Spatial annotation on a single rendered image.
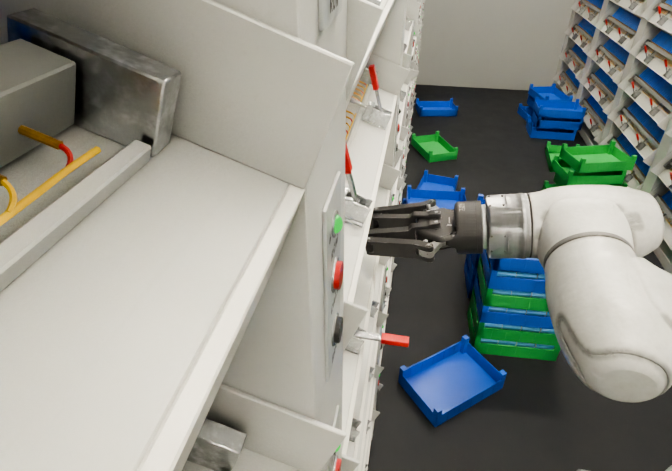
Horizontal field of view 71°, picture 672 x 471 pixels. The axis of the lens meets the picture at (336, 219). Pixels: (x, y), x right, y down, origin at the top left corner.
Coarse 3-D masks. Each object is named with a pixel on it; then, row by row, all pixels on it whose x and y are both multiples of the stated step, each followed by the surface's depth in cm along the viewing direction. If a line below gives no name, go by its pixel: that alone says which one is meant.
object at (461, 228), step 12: (456, 204) 65; (468, 204) 65; (480, 204) 64; (444, 216) 68; (456, 216) 64; (468, 216) 63; (480, 216) 63; (444, 228) 65; (456, 228) 65; (468, 228) 63; (480, 228) 63; (432, 240) 66; (444, 240) 64; (456, 240) 64; (468, 240) 63; (480, 240) 63; (468, 252) 65; (480, 252) 65
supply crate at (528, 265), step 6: (504, 258) 150; (510, 258) 150; (516, 258) 150; (528, 258) 158; (492, 264) 153; (498, 264) 152; (504, 264) 152; (510, 264) 152; (516, 264) 151; (522, 264) 151; (528, 264) 151; (534, 264) 150; (540, 264) 150; (498, 270) 153; (504, 270) 153; (510, 270) 153; (516, 270) 152; (522, 270) 152; (528, 270) 152; (534, 270) 152; (540, 270) 151
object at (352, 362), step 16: (384, 176) 95; (384, 192) 96; (368, 256) 78; (368, 272) 75; (368, 288) 72; (368, 304) 69; (368, 320) 66; (352, 368) 59; (352, 384) 57; (352, 400) 56; (352, 416) 54; (352, 464) 45
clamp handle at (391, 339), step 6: (354, 336) 61; (360, 336) 60; (366, 336) 60; (372, 336) 61; (378, 336) 61; (384, 336) 60; (390, 336) 60; (396, 336) 60; (402, 336) 60; (384, 342) 60; (390, 342) 60; (396, 342) 60; (402, 342) 60; (408, 342) 60
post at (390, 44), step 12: (396, 0) 78; (396, 12) 79; (384, 24) 80; (396, 24) 80; (384, 36) 81; (396, 36) 81; (384, 48) 82; (396, 48) 82; (396, 60) 83; (396, 108) 88; (396, 120) 91; (384, 276) 111; (372, 432) 145
